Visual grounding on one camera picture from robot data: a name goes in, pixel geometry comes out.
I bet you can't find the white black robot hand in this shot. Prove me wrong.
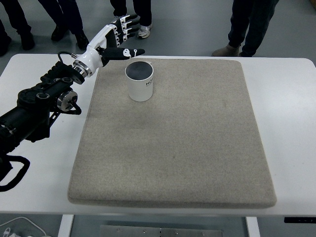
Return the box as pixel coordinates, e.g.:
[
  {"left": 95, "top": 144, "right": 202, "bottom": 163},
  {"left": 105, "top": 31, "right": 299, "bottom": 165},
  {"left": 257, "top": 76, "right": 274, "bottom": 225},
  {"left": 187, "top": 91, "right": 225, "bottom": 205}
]
[{"left": 83, "top": 14, "right": 146, "bottom": 72}]

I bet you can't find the white cup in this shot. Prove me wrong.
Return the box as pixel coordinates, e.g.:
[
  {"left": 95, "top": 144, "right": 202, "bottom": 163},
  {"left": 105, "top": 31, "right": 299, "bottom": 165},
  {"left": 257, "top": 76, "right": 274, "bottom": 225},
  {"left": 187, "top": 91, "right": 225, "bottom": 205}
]
[{"left": 124, "top": 61, "right": 155, "bottom": 102}]

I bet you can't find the person in black shoes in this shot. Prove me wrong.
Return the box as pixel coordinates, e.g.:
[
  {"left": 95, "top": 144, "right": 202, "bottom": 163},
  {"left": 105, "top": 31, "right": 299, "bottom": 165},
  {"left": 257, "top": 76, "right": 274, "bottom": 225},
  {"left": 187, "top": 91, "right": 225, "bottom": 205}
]
[
  {"left": 38, "top": 0, "right": 89, "bottom": 51},
  {"left": 0, "top": 0, "right": 35, "bottom": 57}
]

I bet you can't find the person in white sneakers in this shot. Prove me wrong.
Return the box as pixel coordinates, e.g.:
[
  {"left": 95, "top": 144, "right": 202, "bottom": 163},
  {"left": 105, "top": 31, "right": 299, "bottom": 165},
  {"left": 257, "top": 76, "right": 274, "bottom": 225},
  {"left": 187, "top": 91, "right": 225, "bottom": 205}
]
[{"left": 112, "top": 0, "right": 153, "bottom": 40}]

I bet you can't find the grey-brown felt mat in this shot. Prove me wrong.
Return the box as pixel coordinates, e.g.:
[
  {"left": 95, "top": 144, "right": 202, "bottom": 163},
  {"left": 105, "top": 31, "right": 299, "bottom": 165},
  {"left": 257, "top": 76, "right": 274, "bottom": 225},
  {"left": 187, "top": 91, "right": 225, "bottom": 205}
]
[{"left": 67, "top": 57, "right": 277, "bottom": 209}]

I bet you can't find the person in tan shoes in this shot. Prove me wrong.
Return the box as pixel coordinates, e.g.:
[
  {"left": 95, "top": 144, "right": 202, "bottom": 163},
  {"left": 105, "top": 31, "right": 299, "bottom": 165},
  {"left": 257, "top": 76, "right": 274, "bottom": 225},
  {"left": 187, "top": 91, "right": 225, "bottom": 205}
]
[{"left": 211, "top": 0, "right": 278, "bottom": 57}]

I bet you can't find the white table leg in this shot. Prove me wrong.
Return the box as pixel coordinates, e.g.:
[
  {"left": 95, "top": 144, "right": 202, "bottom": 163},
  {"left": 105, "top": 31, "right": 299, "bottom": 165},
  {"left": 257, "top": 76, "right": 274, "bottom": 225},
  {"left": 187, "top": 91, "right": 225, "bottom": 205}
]
[
  {"left": 58, "top": 214, "right": 75, "bottom": 237},
  {"left": 245, "top": 216, "right": 260, "bottom": 237}
]

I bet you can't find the grey metal plate with screws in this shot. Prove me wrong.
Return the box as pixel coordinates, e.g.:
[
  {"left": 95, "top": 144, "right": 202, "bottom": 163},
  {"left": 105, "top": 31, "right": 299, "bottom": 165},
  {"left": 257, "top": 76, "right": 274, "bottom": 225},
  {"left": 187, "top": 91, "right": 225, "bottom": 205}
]
[{"left": 100, "top": 224, "right": 224, "bottom": 237}]

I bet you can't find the black table control panel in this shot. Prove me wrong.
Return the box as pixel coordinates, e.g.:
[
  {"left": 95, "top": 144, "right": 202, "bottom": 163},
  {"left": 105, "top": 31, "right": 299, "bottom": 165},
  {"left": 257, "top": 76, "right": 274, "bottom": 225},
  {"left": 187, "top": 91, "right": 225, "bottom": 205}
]
[{"left": 283, "top": 217, "right": 316, "bottom": 224}]

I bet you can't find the white cable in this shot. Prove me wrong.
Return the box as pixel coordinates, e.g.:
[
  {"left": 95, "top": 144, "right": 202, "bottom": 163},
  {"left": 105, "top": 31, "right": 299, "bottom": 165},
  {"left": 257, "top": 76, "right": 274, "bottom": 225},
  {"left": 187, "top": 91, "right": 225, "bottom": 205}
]
[{"left": 0, "top": 216, "right": 47, "bottom": 237}]

